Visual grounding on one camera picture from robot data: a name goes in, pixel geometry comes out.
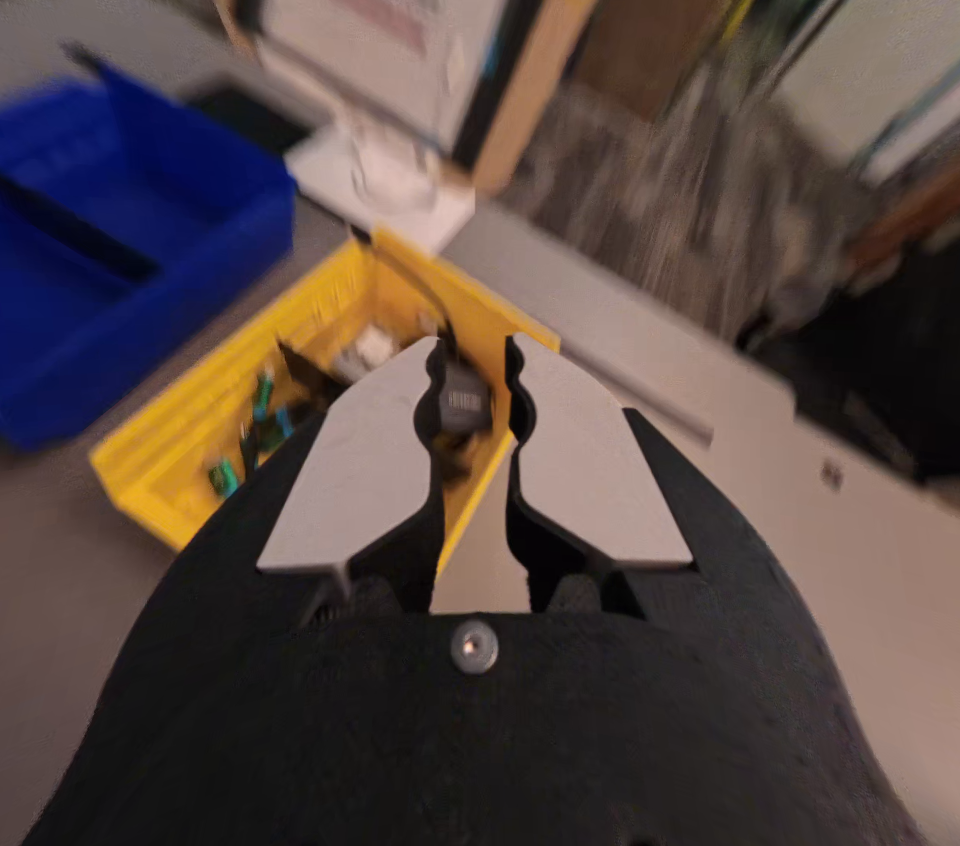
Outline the black pad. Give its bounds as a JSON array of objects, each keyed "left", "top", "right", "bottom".
[{"left": 183, "top": 79, "right": 316, "bottom": 156}]

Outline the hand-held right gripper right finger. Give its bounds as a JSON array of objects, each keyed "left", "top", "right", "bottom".
[{"left": 504, "top": 333, "right": 695, "bottom": 573}]

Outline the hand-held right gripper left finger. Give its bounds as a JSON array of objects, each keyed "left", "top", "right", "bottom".
[{"left": 255, "top": 336, "right": 447, "bottom": 585}]

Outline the black divider of blue bin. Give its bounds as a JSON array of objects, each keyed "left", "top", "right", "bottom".
[{"left": 0, "top": 174, "right": 160, "bottom": 285}]

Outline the white stand base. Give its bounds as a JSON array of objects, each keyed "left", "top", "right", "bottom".
[{"left": 285, "top": 126, "right": 477, "bottom": 255}]

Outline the blue plastic bin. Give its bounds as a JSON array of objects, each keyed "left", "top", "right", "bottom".
[{"left": 0, "top": 60, "right": 299, "bottom": 455}]

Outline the yellow plastic bin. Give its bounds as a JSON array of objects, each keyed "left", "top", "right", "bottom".
[{"left": 88, "top": 225, "right": 562, "bottom": 573}]

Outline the cardboard box with label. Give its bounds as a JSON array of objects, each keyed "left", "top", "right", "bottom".
[{"left": 208, "top": 0, "right": 618, "bottom": 196}]

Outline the black hdmi adapter with cable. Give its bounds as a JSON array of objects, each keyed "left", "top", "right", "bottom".
[{"left": 371, "top": 242, "right": 496, "bottom": 438}]

